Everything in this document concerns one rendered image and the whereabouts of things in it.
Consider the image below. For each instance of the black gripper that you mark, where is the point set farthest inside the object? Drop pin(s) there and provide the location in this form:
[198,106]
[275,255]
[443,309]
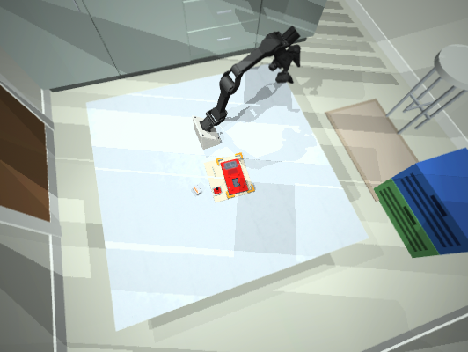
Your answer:
[291,54]

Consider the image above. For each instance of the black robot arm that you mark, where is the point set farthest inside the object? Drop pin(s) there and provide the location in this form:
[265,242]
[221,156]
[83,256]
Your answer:
[273,44]

